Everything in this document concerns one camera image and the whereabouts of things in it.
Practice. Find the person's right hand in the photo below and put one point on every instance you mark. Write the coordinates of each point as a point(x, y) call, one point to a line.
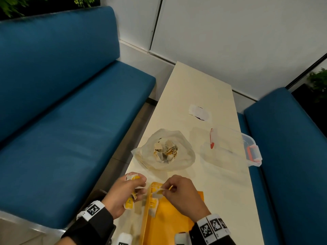
point(186, 199)

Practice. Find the person's left hand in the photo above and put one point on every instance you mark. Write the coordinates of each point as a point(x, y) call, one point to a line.
point(120, 193)

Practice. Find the bunch of tea bags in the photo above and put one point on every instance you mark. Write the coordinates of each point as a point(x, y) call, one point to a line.
point(129, 202)

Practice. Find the yellow tagged tea bag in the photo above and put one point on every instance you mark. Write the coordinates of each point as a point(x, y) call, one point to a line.
point(153, 202)
point(153, 213)
point(158, 193)

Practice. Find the yellow tray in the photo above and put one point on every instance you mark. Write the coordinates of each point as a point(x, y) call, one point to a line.
point(168, 224)

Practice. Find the clear plastic bag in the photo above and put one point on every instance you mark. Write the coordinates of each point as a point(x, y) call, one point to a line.
point(185, 155)

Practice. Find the clear box with red latches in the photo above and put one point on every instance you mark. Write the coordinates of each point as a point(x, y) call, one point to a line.
point(230, 147)

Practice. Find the person's right forearm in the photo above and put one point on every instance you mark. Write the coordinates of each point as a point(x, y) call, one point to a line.
point(196, 237)

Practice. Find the person's left forearm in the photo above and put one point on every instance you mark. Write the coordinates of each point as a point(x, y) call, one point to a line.
point(92, 229)

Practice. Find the white marker wristband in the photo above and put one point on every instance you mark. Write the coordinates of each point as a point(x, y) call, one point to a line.
point(213, 227)
point(92, 210)

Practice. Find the white paper patch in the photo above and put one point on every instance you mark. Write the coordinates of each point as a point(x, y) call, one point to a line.
point(201, 113)

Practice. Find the blue sofa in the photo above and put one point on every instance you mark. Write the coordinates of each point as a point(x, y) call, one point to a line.
point(291, 170)
point(71, 114)

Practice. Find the black metal pole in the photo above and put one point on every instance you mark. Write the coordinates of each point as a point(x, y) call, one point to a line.
point(305, 71)

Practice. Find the green leafy plant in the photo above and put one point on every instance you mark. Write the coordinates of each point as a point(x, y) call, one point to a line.
point(12, 5)
point(318, 82)

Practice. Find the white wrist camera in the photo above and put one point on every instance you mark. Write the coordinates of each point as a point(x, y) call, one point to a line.
point(124, 239)
point(182, 239)

